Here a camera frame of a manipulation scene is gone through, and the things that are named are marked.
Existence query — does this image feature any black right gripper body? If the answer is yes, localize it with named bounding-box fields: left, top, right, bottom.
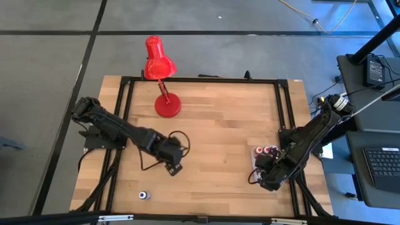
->
left=254, top=153, right=293, bottom=192

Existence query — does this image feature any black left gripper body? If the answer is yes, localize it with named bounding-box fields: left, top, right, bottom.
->
left=152, top=137, right=186, bottom=166

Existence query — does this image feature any translucent white plastic container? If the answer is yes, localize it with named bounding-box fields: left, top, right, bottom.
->
left=251, top=144, right=284, bottom=186

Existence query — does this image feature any white paper sheet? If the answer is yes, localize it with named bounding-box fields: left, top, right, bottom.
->
left=321, top=142, right=334, bottom=160

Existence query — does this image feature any grey desk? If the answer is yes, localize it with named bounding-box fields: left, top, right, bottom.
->
left=336, top=53, right=400, bottom=134
left=345, top=130, right=400, bottom=209

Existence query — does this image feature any black keyboard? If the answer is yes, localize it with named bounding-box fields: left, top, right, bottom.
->
left=362, top=146, right=400, bottom=193

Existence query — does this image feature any black power adapter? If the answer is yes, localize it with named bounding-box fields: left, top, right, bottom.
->
left=363, top=56, right=386, bottom=90

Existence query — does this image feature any black pole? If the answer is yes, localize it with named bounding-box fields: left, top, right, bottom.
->
left=349, top=14, right=400, bottom=65

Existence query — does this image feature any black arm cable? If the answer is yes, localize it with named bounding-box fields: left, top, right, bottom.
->
left=137, top=130, right=191, bottom=172

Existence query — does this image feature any silver frame bracket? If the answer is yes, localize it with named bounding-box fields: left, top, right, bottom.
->
left=271, top=217, right=309, bottom=225
left=98, top=214, right=134, bottom=222

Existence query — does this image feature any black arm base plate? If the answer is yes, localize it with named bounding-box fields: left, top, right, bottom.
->
left=83, top=124, right=128, bottom=150

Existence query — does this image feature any black aluminium table frame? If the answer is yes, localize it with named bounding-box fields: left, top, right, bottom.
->
left=70, top=76, right=334, bottom=219

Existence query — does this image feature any tan floor cable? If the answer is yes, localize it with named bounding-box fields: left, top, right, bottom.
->
left=277, top=0, right=359, bottom=34

